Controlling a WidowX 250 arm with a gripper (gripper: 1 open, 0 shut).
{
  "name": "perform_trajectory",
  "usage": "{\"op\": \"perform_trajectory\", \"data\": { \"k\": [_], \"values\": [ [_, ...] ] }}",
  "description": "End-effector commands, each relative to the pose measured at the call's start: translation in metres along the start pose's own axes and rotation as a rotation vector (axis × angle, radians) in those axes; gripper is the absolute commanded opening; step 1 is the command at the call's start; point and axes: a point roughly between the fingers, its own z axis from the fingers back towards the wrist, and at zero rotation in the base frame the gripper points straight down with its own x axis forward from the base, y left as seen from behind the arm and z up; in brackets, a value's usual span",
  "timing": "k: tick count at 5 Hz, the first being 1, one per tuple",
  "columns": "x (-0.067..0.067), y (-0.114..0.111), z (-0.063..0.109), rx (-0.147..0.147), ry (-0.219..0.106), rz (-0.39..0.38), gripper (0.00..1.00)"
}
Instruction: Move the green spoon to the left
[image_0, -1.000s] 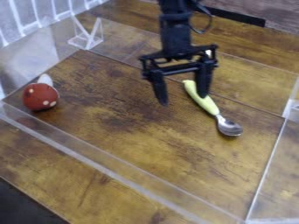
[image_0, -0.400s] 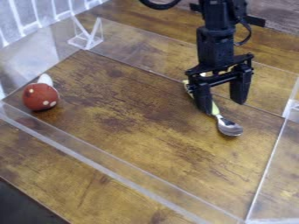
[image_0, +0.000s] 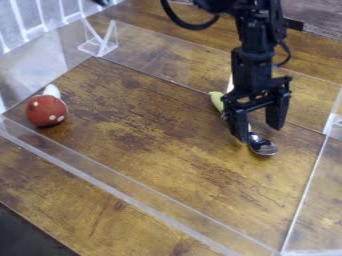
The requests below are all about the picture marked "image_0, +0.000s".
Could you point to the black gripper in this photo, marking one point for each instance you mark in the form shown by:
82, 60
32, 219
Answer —
256, 90

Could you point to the green handled metal spoon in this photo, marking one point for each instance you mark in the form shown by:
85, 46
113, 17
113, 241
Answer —
257, 144

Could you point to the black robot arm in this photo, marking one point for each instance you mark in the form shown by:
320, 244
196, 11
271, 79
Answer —
259, 25

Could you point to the black strip on table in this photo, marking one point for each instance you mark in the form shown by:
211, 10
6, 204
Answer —
294, 24

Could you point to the red toy mushroom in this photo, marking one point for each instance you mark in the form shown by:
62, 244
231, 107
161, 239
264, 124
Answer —
45, 109

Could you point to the clear acrylic enclosure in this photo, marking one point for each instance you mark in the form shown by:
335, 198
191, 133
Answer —
139, 176

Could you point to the clear acrylic triangular bracket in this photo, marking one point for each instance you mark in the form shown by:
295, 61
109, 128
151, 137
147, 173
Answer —
98, 45

